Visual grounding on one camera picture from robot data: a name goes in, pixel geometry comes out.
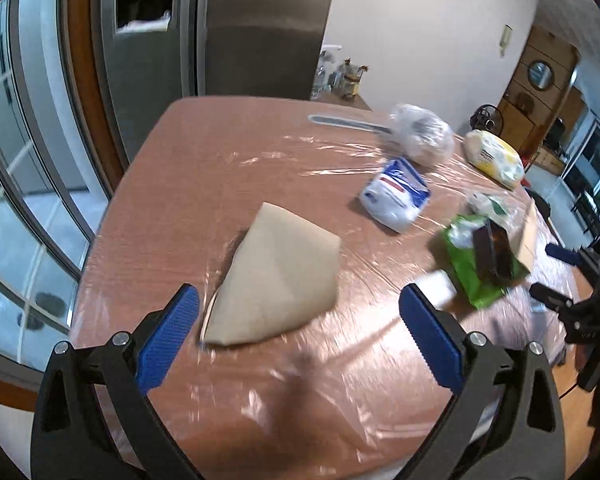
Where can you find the grey plastic strip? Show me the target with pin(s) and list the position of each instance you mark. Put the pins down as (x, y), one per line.
(345, 122)

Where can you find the small white paper piece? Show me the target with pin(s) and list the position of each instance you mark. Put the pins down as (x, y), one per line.
(436, 287)

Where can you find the dark brown box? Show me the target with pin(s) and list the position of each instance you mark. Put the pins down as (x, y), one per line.
(492, 252)

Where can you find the yellow and white tissue pack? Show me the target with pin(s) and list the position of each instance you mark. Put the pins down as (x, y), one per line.
(492, 157)

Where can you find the beige paper bag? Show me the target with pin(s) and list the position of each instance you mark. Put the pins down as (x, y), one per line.
(280, 280)

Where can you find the white and green plastic wrapper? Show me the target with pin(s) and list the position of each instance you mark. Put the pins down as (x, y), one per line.
(487, 206)

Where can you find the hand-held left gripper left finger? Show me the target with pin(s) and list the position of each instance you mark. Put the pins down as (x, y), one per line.
(172, 332)

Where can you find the clear water bottle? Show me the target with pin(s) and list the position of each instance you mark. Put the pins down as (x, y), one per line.
(325, 72)

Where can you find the clear plastic bag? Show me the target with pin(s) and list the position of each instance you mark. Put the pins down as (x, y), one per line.
(425, 132)

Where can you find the glass jar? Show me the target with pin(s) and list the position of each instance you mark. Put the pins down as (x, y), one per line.
(352, 82)

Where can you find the blue and white packet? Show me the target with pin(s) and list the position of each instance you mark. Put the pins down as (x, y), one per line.
(395, 192)

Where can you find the wall intercom panel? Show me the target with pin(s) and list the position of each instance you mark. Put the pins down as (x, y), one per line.
(506, 40)

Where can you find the dark chair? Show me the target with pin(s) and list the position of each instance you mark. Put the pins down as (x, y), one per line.
(540, 202)

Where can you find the stainless steel refrigerator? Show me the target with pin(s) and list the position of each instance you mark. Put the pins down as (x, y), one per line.
(255, 30)

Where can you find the round wall mirror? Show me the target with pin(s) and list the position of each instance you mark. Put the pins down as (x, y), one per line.
(540, 75)

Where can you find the green snack bag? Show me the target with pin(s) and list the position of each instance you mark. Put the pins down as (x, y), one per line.
(460, 265)

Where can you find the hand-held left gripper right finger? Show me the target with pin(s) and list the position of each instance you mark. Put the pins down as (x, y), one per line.
(432, 340)

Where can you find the wooden cabinet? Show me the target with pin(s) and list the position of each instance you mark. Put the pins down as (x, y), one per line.
(517, 120)

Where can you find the glass sliding door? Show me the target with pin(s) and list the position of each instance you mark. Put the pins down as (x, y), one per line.
(15, 160)

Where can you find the cardboard piece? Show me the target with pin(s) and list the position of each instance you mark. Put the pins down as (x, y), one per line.
(529, 237)

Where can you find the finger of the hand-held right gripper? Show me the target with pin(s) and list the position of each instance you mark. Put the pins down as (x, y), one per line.
(562, 253)
(550, 297)

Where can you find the black fan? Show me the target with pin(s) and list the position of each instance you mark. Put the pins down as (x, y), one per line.
(485, 119)

